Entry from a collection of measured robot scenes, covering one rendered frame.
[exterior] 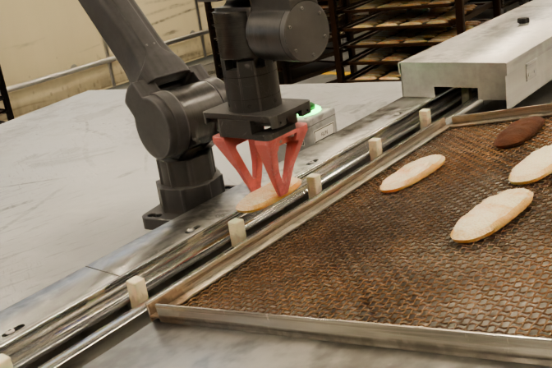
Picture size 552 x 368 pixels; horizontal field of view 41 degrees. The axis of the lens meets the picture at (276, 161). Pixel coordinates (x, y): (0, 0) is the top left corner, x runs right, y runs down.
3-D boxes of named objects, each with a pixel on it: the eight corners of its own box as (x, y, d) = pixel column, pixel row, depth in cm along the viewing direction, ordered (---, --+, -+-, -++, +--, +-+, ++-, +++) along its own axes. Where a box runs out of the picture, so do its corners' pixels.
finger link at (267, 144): (279, 209, 76) (265, 122, 73) (229, 200, 80) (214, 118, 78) (318, 186, 81) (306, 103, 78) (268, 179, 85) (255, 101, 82)
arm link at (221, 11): (242, -7, 78) (200, 2, 75) (285, -9, 73) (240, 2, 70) (253, 57, 80) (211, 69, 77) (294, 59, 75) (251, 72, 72)
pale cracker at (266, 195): (284, 179, 86) (282, 170, 85) (310, 182, 83) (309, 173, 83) (227, 211, 79) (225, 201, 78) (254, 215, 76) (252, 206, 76)
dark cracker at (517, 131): (518, 123, 83) (516, 113, 83) (552, 118, 80) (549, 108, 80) (486, 150, 75) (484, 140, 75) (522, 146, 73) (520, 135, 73)
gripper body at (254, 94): (276, 135, 73) (264, 62, 71) (203, 128, 79) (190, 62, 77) (314, 116, 78) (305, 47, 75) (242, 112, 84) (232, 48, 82)
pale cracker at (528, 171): (545, 149, 70) (543, 137, 70) (586, 145, 67) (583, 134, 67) (498, 186, 63) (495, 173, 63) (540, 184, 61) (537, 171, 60)
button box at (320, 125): (307, 171, 114) (298, 102, 111) (350, 176, 109) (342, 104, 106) (275, 190, 109) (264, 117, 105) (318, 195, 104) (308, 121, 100)
